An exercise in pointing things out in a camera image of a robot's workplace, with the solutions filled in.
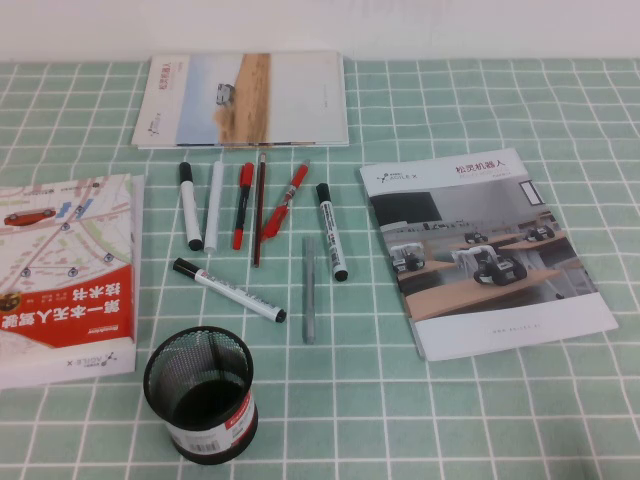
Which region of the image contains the dark red pencil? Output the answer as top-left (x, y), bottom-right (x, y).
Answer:
top-left (252, 151), bottom-right (268, 269)

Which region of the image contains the white AgileX brochure red title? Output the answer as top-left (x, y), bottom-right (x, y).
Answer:
top-left (131, 53), bottom-right (350, 150)

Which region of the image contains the red and white map book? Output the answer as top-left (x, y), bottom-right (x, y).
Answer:
top-left (0, 173), bottom-right (146, 390)

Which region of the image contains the AgileX brochure robot lab photo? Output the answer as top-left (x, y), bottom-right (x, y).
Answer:
top-left (358, 147), bottom-right (620, 362)

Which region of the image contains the grey pen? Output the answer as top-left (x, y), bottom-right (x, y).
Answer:
top-left (301, 236), bottom-right (318, 346)

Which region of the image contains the desert landscape brochure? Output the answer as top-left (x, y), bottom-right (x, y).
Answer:
top-left (173, 51), bottom-right (350, 147)

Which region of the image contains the black mesh pen holder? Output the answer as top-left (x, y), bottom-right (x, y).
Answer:
top-left (143, 325), bottom-right (260, 459)

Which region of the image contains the red and black pen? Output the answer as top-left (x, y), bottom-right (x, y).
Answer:
top-left (231, 162), bottom-right (256, 251)

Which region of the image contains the all white marker pen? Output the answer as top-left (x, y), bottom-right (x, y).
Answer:
top-left (203, 160), bottom-right (227, 254)

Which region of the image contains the plain white marker black cap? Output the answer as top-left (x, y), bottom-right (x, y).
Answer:
top-left (178, 161), bottom-right (204, 252)

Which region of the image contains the red gel pen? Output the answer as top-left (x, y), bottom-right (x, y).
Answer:
top-left (259, 159), bottom-right (313, 243)

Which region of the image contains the printed white marker black cap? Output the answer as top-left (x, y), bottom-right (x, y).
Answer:
top-left (172, 257), bottom-right (289, 325)
top-left (315, 182), bottom-right (350, 283)

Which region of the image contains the red map cover book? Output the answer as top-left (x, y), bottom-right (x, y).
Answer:
top-left (0, 173), bottom-right (139, 351)

